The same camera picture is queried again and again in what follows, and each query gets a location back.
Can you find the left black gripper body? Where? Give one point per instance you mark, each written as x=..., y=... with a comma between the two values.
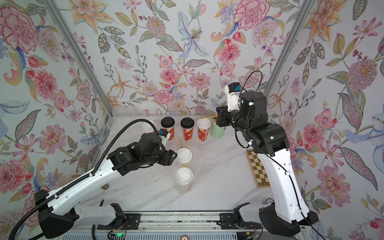
x=157, y=157

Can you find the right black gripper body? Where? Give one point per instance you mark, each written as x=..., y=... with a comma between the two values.
x=238, y=121

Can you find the cream cup white lid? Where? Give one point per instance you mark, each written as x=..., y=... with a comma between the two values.
x=184, y=157
x=184, y=178

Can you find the red cup white lid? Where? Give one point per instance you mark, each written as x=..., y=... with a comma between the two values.
x=147, y=128
x=203, y=128

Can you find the single paper straw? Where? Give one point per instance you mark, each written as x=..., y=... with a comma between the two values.
x=210, y=116

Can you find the clear plastic carrier bag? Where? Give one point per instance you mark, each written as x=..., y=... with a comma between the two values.
x=196, y=164

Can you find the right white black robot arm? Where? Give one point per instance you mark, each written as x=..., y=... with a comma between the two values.
x=288, y=201

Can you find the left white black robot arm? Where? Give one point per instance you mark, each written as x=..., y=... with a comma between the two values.
x=65, y=211

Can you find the red cup black lid left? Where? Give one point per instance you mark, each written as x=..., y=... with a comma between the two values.
x=168, y=123

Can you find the red cup black lid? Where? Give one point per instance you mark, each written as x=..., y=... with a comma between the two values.
x=187, y=125
x=168, y=123

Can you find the red cup black lid right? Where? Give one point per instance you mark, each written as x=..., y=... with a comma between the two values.
x=187, y=125

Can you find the green straw holder cup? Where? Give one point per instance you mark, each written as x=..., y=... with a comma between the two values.
x=216, y=131

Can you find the wooden chessboard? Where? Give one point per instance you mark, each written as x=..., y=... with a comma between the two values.
x=258, y=170

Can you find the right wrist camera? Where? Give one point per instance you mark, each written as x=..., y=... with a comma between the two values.
x=232, y=92

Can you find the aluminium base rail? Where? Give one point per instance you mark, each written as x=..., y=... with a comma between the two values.
x=241, y=219

